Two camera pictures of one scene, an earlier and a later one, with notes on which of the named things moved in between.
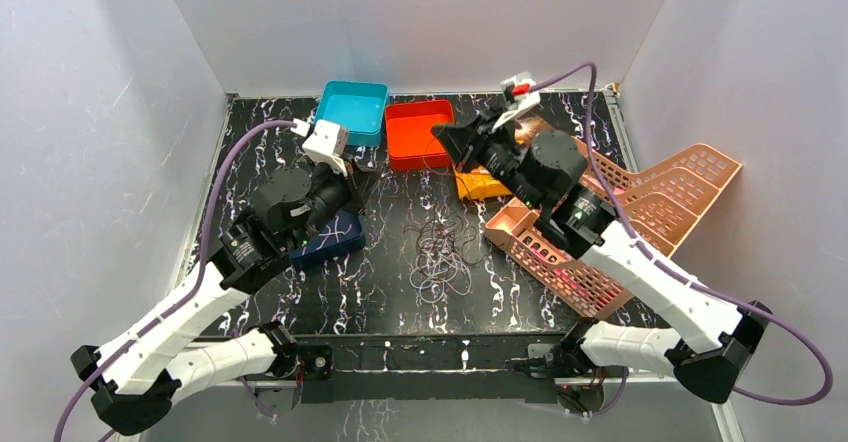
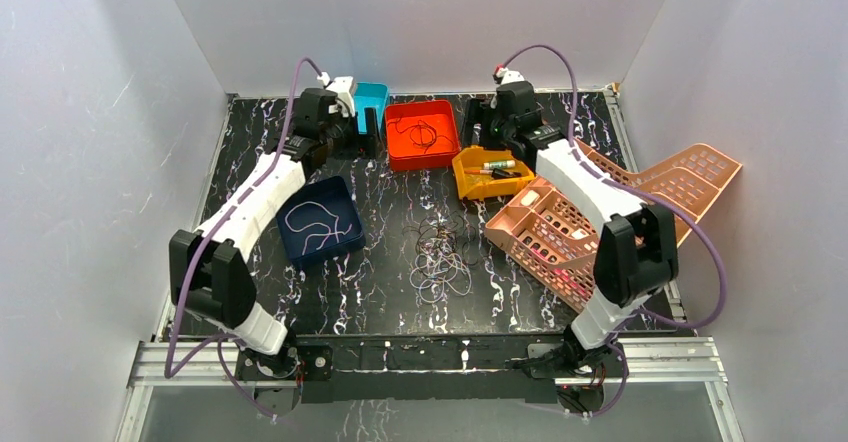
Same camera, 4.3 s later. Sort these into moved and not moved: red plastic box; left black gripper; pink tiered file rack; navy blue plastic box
Moved: left black gripper
Not moved: pink tiered file rack; navy blue plastic box; red plastic box
